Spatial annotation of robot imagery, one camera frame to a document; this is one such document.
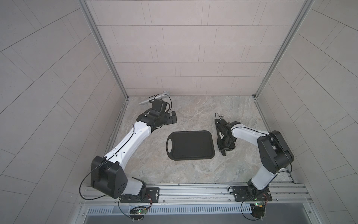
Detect black cutting board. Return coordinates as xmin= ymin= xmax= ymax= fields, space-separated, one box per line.
xmin=166 ymin=130 xmax=215 ymax=161

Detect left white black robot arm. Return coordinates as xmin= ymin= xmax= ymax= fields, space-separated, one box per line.
xmin=88 ymin=94 xmax=177 ymax=203

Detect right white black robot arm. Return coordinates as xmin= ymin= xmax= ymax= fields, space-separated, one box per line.
xmin=214 ymin=119 xmax=294 ymax=198

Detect right circuit board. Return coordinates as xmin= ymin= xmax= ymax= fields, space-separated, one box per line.
xmin=250 ymin=204 xmax=266 ymax=220

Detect left green circuit board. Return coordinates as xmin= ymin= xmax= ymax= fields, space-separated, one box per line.
xmin=129 ymin=206 xmax=149 ymax=219

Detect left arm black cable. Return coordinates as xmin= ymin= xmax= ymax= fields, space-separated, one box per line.
xmin=153 ymin=93 xmax=173 ymax=113

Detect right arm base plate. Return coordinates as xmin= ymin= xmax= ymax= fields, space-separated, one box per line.
xmin=228 ymin=186 xmax=273 ymax=202

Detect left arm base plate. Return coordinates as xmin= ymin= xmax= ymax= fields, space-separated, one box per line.
xmin=119 ymin=187 xmax=160 ymax=203

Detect aluminium rail frame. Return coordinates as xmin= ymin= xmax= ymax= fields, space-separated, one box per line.
xmin=78 ymin=181 xmax=312 ymax=208

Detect white slotted cable duct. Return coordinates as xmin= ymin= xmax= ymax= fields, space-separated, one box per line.
xmin=87 ymin=203 xmax=252 ymax=216

